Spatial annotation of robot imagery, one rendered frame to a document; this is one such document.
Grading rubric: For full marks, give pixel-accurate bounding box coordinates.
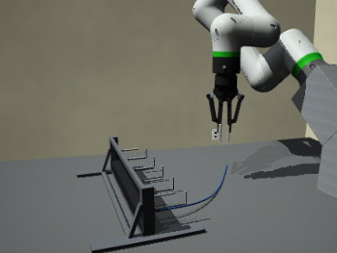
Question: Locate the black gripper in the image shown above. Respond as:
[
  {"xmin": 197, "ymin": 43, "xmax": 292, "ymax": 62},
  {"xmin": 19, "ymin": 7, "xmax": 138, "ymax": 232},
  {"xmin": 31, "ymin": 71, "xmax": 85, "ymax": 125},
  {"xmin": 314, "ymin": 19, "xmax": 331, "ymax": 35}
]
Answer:
[{"xmin": 206, "ymin": 75, "xmax": 245, "ymax": 143}]

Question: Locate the black patch panel rack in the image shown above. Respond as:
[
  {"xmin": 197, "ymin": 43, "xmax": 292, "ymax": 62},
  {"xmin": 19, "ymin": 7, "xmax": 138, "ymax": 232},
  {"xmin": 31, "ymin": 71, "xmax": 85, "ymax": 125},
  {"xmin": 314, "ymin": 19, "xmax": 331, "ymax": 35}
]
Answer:
[{"xmin": 77, "ymin": 136, "xmax": 205, "ymax": 253}]

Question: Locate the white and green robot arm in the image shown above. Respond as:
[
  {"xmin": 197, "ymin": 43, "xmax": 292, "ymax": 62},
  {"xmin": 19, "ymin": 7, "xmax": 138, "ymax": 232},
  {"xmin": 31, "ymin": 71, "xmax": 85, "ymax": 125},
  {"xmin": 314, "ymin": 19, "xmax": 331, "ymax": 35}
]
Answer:
[{"xmin": 193, "ymin": 0, "xmax": 328, "ymax": 93}]

